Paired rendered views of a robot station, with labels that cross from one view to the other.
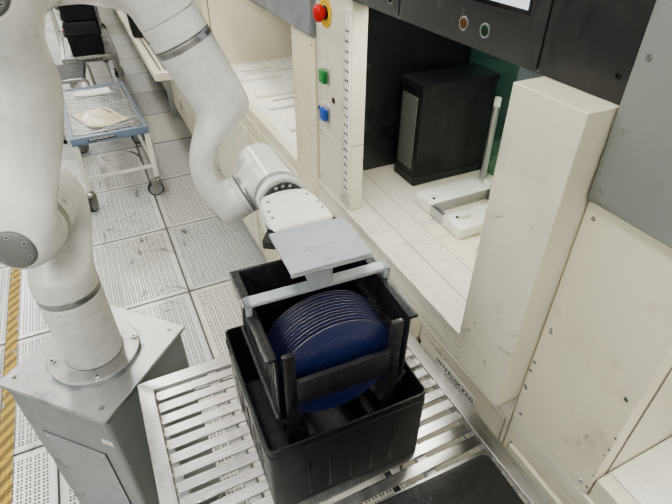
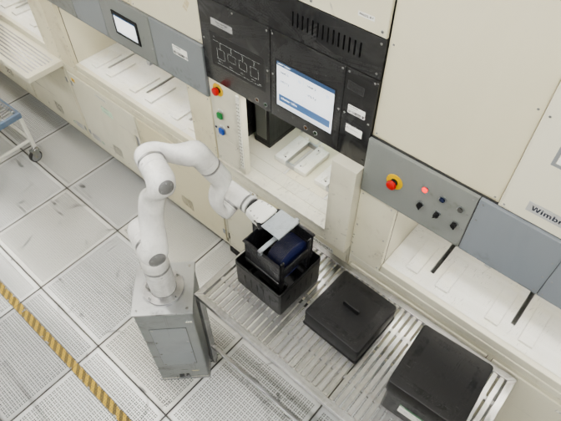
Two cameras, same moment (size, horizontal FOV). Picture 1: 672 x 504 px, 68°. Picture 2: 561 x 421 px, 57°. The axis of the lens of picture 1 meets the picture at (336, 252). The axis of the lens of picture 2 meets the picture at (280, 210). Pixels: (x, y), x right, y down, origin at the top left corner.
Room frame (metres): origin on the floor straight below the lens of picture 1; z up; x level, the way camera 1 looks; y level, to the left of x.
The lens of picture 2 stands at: (-0.60, 0.53, 2.84)
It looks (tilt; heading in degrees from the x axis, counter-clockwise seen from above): 51 degrees down; 337
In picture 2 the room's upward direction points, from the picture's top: straight up
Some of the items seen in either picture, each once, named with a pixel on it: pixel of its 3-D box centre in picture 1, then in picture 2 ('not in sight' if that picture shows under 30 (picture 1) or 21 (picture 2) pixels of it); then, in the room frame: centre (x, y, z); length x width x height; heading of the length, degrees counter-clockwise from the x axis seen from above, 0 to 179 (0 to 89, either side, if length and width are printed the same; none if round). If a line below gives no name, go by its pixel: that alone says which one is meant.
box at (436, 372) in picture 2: not in sight; (433, 386); (-0.17, -0.30, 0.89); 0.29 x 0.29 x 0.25; 29
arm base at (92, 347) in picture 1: (83, 323); (159, 276); (0.75, 0.54, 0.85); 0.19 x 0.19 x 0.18
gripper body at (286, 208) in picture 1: (293, 216); (260, 212); (0.67, 0.07, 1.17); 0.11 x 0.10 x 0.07; 24
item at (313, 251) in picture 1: (319, 319); (279, 246); (0.57, 0.03, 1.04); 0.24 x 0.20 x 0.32; 114
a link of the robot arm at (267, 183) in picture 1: (282, 197); (250, 204); (0.73, 0.09, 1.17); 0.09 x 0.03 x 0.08; 114
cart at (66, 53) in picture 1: (94, 67); not in sight; (4.56, 2.18, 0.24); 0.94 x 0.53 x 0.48; 25
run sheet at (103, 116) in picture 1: (99, 116); not in sight; (2.86, 1.42, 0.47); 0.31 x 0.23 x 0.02; 47
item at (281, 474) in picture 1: (320, 389); (278, 268); (0.58, 0.03, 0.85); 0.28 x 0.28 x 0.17; 24
